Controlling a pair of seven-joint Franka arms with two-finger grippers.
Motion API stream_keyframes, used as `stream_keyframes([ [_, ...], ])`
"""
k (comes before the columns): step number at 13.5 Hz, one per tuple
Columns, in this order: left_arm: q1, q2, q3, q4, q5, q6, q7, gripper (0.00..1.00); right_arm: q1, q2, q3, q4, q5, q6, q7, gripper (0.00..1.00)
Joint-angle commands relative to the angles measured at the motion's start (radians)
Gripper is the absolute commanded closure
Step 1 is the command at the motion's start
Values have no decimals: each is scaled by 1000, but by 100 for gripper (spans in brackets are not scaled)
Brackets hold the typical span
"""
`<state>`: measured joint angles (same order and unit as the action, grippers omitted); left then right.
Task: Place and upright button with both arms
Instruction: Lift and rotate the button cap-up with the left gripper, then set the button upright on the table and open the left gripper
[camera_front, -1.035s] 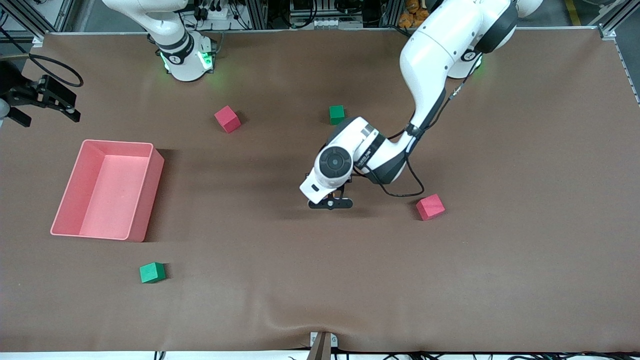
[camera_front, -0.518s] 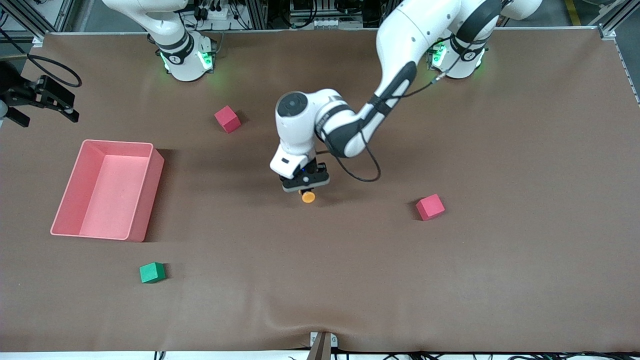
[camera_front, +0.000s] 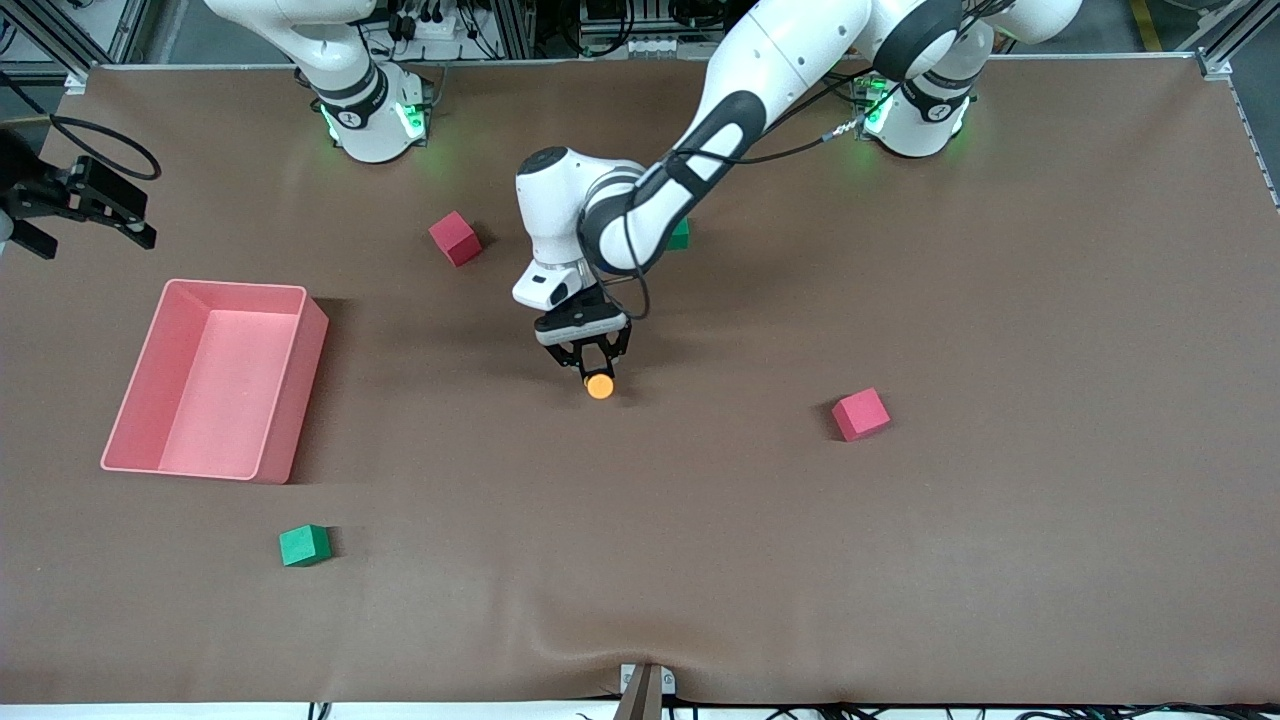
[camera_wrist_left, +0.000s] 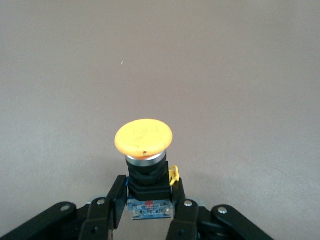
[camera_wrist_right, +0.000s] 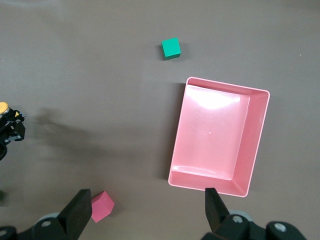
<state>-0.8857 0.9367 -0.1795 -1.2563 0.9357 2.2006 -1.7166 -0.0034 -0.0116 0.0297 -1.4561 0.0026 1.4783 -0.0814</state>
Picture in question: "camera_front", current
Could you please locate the pink cube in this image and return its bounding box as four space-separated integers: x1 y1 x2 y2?
831 387 892 443
428 210 483 268

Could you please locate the brown table cover mat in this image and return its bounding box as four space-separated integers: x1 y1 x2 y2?
0 55 1280 706

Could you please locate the pink plastic bin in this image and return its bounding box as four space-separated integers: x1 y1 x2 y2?
100 278 330 486

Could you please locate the white connector block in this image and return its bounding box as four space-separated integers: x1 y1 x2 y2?
618 35 716 58

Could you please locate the white power strip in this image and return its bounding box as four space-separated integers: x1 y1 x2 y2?
398 8 473 43

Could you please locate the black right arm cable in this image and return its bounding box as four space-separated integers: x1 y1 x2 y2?
0 68 162 182

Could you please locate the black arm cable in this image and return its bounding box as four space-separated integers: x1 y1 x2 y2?
0 68 162 182
605 80 896 323

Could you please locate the aluminium frame corner strut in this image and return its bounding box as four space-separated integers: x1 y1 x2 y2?
1195 0 1280 83
15 0 93 96

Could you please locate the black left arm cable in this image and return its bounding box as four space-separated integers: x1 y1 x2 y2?
605 80 896 323

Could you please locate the aluminium frame upright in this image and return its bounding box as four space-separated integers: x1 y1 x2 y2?
493 0 538 59

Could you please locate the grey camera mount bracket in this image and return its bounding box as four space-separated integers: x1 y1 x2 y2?
618 662 678 720

